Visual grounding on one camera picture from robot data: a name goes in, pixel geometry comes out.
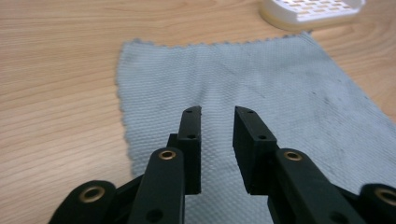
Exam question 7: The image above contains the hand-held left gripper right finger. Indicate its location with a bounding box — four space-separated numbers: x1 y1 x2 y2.
232 105 368 224

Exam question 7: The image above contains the grey-blue cleaning cloth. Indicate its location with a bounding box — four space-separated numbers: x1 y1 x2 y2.
115 32 396 224

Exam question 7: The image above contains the white slotted soap dish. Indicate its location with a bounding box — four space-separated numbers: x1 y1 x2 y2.
260 0 367 32

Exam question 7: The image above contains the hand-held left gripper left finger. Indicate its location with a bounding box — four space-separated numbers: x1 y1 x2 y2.
127 105 203 224

